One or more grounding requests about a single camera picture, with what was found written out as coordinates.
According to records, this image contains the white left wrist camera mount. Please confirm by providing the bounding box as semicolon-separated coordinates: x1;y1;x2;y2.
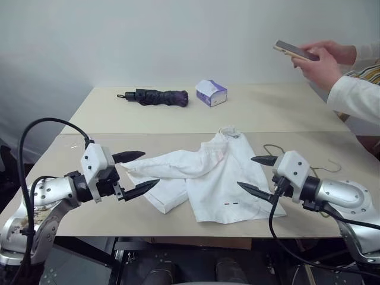
80;142;115;204

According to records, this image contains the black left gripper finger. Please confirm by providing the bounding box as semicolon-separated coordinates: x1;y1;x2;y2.
122;179;161;202
111;150;146;164

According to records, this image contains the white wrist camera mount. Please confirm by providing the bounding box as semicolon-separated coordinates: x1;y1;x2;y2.
80;142;115;204
272;150;315;204

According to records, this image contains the black table frame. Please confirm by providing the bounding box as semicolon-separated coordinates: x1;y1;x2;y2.
112;236;155;285

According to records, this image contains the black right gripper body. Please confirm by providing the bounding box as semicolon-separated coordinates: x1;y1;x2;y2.
271;173;294;198

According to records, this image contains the yellow striped shirt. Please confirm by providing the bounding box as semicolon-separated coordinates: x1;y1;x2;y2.
346;59;380;87

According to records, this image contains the white purple tissue box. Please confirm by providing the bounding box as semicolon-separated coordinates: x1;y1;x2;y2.
195;78;229;107

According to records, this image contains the dark rounded shape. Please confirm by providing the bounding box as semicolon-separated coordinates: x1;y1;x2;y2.
141;260;179;285
216;257;248;285

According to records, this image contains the olive wire hanger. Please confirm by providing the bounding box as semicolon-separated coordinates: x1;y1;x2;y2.
262;144;342;219

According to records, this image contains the white cloth garment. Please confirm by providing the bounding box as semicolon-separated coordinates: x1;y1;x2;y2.
120;126;288;224

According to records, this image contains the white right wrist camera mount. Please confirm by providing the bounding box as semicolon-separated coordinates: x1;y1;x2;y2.
272;150;315;204

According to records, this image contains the smartphone with tan case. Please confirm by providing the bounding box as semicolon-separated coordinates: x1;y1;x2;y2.
272;40;321;62

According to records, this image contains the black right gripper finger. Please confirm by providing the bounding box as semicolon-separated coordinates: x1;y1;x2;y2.
236;182;278;205
251;154;280;167

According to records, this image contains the person's right hand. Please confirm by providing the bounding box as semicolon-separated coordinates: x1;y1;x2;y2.
298;40;357;65

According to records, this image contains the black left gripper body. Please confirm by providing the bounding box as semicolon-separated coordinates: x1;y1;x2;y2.
94;165;126;202

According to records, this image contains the person's left hand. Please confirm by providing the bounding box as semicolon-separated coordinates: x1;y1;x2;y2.
290;48;347;93

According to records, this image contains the dark purple folded umbrella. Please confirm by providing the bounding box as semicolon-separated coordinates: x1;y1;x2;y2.
116;88;190;108

